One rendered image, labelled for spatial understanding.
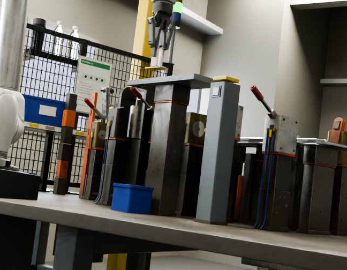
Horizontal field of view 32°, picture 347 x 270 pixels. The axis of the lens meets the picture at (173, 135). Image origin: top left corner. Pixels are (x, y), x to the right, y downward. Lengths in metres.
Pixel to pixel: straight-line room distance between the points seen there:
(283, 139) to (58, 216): 0.73
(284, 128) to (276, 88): 5.13
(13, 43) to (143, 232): 1.11
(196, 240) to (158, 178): 0.65
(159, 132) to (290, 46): 5.43
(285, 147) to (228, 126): 0.19
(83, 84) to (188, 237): 2.03
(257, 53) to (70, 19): 2.45
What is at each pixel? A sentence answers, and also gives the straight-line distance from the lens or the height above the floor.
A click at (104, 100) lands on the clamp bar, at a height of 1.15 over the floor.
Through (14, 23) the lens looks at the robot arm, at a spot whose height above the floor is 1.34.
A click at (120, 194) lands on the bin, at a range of 2.02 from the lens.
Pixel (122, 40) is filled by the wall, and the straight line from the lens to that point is 6.36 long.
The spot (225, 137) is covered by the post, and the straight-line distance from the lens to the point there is 1.88.
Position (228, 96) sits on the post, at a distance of 1.89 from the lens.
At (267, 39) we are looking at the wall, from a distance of 7.24.
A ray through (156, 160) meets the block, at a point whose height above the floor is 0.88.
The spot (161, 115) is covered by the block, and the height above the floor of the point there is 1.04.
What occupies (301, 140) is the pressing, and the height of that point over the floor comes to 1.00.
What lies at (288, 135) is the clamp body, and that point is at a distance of 1.95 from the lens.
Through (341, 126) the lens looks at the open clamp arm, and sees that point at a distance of 2.20.
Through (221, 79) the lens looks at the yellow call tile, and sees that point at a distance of 1.91.
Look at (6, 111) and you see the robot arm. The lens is 2.13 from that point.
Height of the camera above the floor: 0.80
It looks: 5 degrees up
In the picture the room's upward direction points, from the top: 7 degrees clockwise
